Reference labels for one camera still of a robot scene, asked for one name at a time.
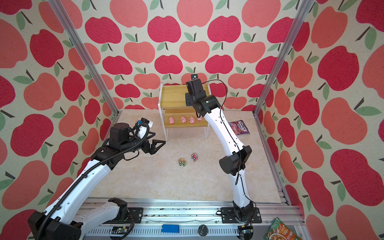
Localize pink toy car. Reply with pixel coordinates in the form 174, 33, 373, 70
191, 153, 198, 162

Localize aluminium frame post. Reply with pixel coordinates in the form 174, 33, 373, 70
47, 0, 121, 116
253, 0, 315, 119

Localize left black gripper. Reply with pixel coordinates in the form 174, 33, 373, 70
121, 130, 166, 155

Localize pink square toy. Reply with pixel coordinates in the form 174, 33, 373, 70
181, 116, 187, 124

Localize right aluminium frame post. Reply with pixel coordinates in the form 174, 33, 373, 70
253, 0, 315, 119

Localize blue tape block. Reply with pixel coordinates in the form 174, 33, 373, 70
162, 224, 180, 234

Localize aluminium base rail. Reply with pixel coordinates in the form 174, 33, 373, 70
76, 198, 310, 240

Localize green snack packet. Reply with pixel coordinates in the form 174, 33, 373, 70
264, 217, 302, 240

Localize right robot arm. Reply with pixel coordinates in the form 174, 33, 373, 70
186, 74, 256, 224

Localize left aluminium frame post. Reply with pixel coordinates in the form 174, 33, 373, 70
47, 0, 121, 116

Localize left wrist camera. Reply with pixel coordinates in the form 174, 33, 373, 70
108, 118, 151, 151

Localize green pink toy bus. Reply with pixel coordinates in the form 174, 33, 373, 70
178, 158, 187, 167

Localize round black knob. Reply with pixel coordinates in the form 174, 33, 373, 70
198, 225, 209, 237

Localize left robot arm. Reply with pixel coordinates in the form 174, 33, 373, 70
28, 137, 166, 240

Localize purple candy bag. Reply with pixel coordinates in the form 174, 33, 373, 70
229, 120, 250, 135

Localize wooden two-tier shelf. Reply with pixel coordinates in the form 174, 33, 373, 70
158, 84, 210, 140

